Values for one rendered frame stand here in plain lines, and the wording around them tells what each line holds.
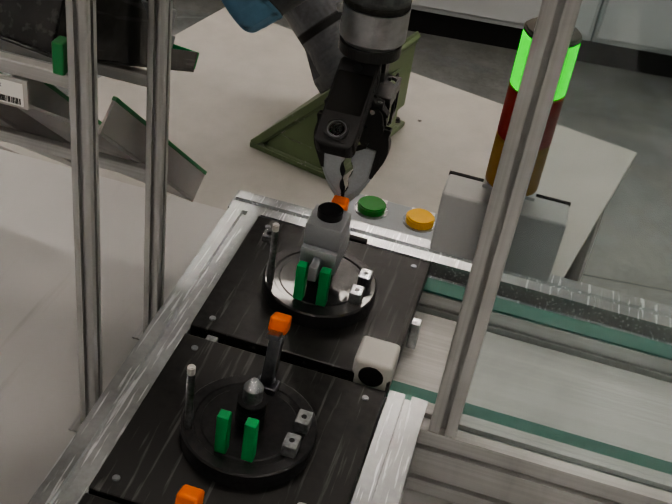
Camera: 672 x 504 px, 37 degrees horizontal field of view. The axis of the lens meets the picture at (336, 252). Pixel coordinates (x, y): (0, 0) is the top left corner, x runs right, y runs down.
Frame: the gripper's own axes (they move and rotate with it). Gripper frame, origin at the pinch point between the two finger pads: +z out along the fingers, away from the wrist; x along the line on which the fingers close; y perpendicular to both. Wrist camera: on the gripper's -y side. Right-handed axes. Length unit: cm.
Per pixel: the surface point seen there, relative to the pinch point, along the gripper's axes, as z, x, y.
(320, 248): 1.8, 0.0, -9.0
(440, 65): 108, 18, 265
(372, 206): 10.1, -1.7, 14.3
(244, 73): 22, 34, 63
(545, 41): -35.1, -18.6, -22.7
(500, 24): 98, 0, 294
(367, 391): 10.2, -9.9, -20.7
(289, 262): 8.3, 4.5, -4.9
